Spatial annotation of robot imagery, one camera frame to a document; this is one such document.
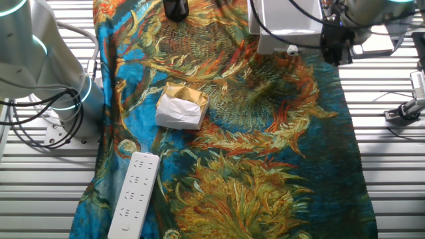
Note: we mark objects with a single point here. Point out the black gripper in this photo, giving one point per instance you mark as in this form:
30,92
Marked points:
337,36

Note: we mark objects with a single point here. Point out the white digital scale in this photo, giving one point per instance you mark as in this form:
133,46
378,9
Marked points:
378,47

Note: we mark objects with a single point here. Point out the grey cloth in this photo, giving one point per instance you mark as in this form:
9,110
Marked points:
403,31

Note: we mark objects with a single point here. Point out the sunflower painting tablecloth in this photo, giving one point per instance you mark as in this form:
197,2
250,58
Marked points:
232,166

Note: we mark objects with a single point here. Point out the white box with gold paper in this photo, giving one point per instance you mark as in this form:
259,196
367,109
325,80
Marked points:
179,113

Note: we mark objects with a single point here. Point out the black bottle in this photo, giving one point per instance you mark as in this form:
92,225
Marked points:
176,10

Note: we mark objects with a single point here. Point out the white power strip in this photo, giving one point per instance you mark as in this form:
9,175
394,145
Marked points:
133,199

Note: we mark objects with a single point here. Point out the silver camera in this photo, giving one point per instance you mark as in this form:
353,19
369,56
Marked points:
419,84

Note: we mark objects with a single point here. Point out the metal camera mount arm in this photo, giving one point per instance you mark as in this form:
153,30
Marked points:
406,109

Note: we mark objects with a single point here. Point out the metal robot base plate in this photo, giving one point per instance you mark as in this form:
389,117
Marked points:
54,131

